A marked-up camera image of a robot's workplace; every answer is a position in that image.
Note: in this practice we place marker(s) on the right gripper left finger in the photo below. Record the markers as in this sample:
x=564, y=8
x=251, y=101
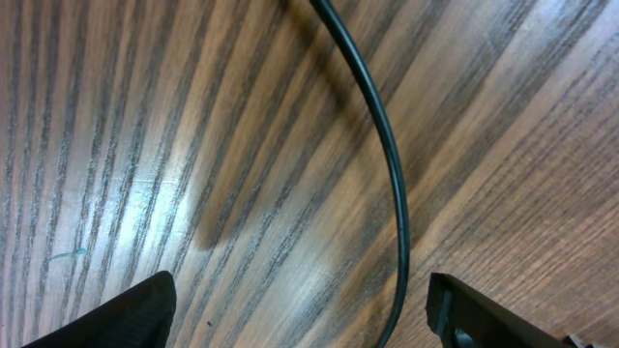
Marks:
x=140, y=317

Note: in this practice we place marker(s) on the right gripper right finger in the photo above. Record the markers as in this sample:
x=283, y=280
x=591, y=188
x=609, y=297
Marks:
x=463, y=317

